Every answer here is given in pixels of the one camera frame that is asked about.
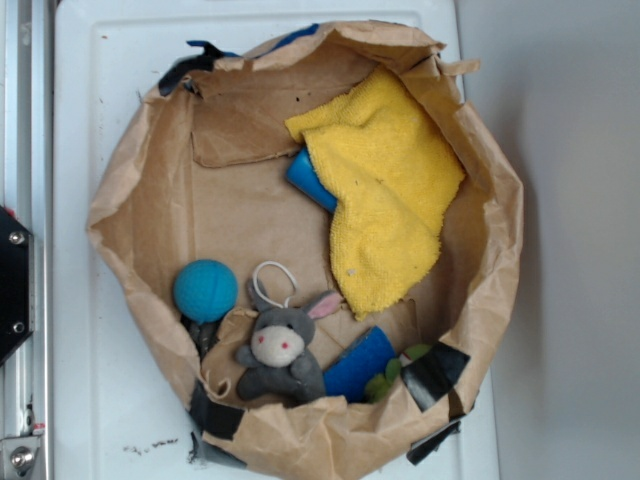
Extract blue textured ball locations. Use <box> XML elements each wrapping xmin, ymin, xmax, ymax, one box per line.
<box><xmin>173</xmin><ymin>259</ymin><xmax>238</xmax><ymax>324</ymax></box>

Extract white plastic tray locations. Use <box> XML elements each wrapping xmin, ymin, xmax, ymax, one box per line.
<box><xmin>51</xmin><ymin>0</ymin><xmax>502</xmax><ymax>480</ymax></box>

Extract blue cylinder under cloth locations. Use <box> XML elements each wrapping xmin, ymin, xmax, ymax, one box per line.
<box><xmin>286</xmin><ymin>147</ymin><xmax>337</xmax><ymax>213</ymax></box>

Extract aluminum frame rail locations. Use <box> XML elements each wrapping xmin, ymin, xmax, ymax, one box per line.
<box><xmin>1</xmin><ymin>1</ymin><xmax>56</xmax><ymax>479</ymax></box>

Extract green plush toy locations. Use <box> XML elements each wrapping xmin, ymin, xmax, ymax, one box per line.
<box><xmin>364</xmin><ymin>343</ymin><xmax>432</xmax><ymax>403</ymax></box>

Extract gray plush donkey toy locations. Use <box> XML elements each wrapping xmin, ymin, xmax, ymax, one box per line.
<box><xmin>235</xmin><ymin>261</ymin><xmax>343</xmax><ymax>404</ymax></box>

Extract brown paper bag bin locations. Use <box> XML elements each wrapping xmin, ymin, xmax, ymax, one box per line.
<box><xmin>88</xmin><ymin>21</ymin><xmax>523</xmax><ymax>479</ymax></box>

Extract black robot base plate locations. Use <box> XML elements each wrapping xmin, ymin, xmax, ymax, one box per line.
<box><xmin>0</xmin><ymin>206</ymin><xmax>34</xmax><ymax>365</ymax></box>

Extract blue block near donkey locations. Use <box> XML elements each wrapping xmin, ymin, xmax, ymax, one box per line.
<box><xmin>324</xmin><ymin>327</ymin><xmax>396</xmax><ymax>403</ymax></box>

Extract yellow microfiber cloth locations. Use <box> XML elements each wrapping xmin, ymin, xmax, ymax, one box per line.
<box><xmin>285</xmin><ymin>66</ymin><xmax>465</xmax><ymax>320</ymax></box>

